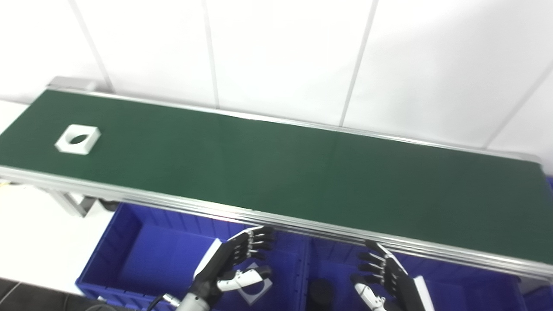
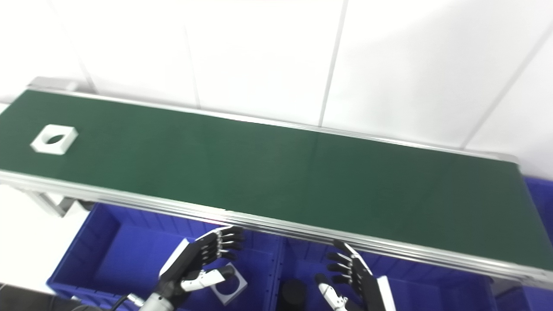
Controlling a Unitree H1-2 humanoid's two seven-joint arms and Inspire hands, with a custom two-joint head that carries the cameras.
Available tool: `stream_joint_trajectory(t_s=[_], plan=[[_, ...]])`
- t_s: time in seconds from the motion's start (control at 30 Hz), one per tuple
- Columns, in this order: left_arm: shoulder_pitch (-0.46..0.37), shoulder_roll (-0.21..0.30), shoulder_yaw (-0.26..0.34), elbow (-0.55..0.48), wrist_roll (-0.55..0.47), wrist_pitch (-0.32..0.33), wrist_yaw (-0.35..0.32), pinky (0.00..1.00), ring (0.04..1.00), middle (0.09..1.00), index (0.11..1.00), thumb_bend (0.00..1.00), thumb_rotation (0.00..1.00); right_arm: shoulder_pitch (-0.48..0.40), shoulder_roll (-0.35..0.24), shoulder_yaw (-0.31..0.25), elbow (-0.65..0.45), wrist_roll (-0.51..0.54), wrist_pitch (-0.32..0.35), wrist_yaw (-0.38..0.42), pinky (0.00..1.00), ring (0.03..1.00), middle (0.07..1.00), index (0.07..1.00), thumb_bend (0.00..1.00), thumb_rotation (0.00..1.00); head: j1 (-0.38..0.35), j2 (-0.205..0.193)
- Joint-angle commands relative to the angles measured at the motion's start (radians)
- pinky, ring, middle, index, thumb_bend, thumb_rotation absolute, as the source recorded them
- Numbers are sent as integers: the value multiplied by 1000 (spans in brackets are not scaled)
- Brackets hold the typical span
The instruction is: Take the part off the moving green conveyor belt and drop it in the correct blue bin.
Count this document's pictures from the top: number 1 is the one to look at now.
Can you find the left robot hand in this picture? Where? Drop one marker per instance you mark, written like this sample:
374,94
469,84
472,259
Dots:
216,263

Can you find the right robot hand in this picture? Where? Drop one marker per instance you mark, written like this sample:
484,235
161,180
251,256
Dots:
399,285

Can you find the white square part with hole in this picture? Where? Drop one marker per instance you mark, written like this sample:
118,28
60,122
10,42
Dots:
65,144
255,294

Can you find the green conveyor belt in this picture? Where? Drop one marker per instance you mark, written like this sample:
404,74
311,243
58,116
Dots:
173,203
276,172

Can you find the black cylinder part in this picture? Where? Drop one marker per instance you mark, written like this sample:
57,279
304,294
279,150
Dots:
319,296

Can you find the aluminium conveyor leg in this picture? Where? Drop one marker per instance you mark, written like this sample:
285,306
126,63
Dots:
71,205

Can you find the grey conveyor end housing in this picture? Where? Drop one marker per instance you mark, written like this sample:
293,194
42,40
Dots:
71,82

